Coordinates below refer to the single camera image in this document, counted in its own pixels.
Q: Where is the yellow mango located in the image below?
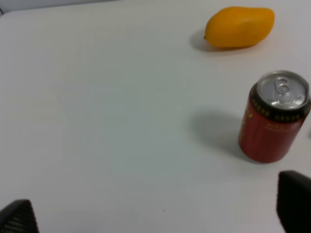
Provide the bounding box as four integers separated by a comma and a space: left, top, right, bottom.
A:
204, 6, 275, 48

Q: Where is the red soda can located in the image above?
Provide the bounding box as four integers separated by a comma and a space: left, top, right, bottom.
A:
239, 70, 311, 163

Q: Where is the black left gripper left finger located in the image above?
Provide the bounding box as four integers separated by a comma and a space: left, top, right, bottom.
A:
0, 199, 39, 233

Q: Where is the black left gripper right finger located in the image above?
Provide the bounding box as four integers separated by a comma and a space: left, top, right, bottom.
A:
276, 170, 311, 233

